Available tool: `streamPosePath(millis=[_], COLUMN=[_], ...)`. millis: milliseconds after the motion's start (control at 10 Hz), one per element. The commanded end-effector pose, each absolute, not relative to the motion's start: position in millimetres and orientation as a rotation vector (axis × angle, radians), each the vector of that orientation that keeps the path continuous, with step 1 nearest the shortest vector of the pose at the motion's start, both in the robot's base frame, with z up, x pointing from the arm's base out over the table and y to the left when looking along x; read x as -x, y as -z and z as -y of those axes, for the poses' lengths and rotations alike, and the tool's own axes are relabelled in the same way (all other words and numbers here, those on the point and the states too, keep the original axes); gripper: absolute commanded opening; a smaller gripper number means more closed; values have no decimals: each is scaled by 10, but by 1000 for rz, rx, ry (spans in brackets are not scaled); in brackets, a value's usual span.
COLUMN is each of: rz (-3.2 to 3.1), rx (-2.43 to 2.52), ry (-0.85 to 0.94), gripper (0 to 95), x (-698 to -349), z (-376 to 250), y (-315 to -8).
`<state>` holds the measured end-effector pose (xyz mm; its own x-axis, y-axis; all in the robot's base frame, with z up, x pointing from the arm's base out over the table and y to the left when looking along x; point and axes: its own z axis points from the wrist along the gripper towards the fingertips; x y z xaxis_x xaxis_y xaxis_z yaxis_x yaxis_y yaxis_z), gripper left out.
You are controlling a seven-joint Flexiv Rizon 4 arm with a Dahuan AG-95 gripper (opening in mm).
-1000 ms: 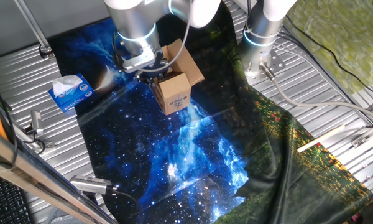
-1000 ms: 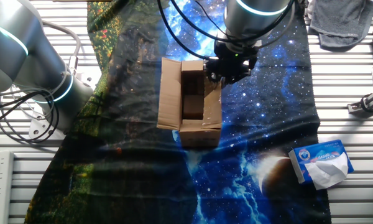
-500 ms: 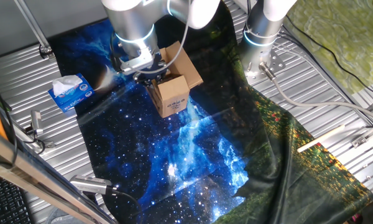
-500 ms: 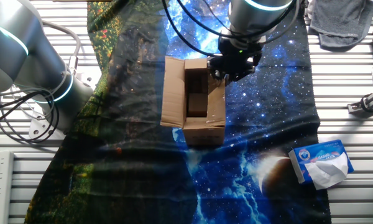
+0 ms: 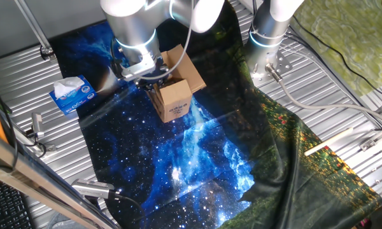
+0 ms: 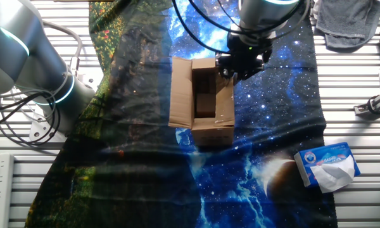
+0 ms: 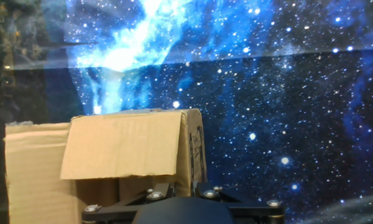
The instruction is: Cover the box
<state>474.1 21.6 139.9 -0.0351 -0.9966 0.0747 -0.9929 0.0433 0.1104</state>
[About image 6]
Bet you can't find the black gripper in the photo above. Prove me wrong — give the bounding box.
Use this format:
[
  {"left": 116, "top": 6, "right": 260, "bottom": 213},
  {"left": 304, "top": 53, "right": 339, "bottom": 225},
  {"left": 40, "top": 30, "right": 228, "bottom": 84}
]
[{"left": 215, "top": 32, "right": 273, "bottom": 82}]

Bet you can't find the brown cardboard box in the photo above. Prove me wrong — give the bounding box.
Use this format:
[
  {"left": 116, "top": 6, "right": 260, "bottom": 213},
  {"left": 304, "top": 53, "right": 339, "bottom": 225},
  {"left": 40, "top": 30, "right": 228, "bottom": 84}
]
[{"left": 168, "top": 56, "right": 236, "bottom": 147}]

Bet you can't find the blue galaxy print cloth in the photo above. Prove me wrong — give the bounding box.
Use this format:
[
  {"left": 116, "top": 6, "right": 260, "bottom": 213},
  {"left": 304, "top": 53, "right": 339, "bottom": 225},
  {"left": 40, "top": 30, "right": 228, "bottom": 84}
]
[{"left": 163, "top": 0, "right": 338, "bottom": 228}]

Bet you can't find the grey towel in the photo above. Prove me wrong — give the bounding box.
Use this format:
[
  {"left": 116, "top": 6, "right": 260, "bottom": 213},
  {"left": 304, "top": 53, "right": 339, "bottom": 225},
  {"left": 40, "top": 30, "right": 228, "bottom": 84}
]
[{"left": 315, "top": 0, "right": 380, "bottom": 54}]

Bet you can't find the blue tissue pack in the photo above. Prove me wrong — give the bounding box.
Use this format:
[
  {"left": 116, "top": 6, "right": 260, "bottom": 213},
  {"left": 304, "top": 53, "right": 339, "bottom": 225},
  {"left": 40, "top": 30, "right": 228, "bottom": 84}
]
[{"left": 293, "top": 141, "right": 361, "bottom": 194}]

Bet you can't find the dark forest print cloth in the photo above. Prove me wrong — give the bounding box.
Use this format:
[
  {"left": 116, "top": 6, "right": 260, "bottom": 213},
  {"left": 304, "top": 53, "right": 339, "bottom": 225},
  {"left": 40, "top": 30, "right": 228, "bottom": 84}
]
[{"left": 25, "top": 0, "right": 203, "bottom": 228}]

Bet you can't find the white power strip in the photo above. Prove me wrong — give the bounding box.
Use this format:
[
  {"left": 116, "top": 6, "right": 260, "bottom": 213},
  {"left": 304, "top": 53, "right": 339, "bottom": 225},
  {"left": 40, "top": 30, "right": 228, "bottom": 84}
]
[{"left": 0, "top": 153, "right": 15, "bottom": 228}]

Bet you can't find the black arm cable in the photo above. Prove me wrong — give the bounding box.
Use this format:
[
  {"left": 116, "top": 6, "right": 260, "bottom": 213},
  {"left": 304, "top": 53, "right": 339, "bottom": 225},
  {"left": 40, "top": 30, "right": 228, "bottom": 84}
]
[
  {"left": 171, "top": 0, "right": 232, "bottom": 55},
  {"left": 187, "top": 0, "right": 305, "bottom": 36}
]

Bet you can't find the metal camera mount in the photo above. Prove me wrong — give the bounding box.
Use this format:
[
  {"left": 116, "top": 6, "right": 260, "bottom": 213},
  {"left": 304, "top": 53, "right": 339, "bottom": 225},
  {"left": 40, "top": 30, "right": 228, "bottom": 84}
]
[{"left": 353, "top": 93, "right": 380, "bottom": 117}]

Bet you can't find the thick grey cable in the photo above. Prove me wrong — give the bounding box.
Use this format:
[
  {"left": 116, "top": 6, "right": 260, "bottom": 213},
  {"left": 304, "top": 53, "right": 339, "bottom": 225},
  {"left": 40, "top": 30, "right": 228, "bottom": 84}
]
[{"left": 42, "top": 20, "right": 83, "bottom": 75}]

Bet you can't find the black looped cable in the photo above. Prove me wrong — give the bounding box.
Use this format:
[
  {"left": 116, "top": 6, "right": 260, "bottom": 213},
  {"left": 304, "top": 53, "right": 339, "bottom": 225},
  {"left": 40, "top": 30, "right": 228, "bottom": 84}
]
[{"left": 0, "top": 91, "right": 62, "bottom": 147}]

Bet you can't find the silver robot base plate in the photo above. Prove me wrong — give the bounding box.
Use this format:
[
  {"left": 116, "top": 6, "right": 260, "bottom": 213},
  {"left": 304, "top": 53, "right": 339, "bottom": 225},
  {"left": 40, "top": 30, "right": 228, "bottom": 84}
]
[{"left": 29, "top": 74, "right": 96, "bottom": 143}]

